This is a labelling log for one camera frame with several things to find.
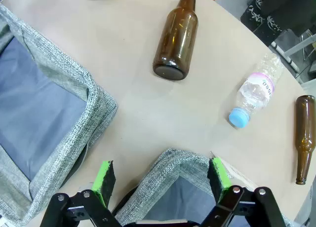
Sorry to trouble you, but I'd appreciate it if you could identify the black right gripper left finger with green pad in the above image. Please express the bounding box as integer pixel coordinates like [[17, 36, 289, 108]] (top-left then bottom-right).
[[40, 159, 129, 227]]

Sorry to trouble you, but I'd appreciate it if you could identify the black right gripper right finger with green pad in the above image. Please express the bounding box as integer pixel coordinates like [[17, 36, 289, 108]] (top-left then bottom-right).
[[201, 157, 286, 227]]

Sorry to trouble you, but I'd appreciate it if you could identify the clear water bottle pink label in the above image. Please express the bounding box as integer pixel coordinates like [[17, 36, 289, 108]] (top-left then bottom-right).
[[228, 53, 283, 128]]

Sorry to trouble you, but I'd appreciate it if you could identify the large brown glass bottle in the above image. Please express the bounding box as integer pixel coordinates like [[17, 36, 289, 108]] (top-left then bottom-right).
[[152, 0, 199, 81]]

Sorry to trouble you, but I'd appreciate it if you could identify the grey fabric basket blue lining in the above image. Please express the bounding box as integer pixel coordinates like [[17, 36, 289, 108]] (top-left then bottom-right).
[[0, 3, 119, 223], [115, 148, 247, 227]]

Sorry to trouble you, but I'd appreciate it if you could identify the white paper card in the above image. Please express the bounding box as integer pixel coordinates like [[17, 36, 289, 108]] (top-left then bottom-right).
[[209, 151, 259, 190]]

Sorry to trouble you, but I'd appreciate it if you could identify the slim brown glass bottle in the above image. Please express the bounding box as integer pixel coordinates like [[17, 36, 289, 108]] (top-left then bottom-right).
[[295, 95, 316, 185]]

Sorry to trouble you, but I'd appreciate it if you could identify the black garment with white print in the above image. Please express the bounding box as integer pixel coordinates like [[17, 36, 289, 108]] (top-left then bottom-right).
[[240, 0, 316, 44]]

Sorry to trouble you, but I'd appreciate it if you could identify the black basket strap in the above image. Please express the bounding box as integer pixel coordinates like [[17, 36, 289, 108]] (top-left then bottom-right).
[[59, 143, 89, 188]]

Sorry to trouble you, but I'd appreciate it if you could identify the grey metal chair frame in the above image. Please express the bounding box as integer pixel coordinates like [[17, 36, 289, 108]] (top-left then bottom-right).
[[270, 29, 316, 84]]

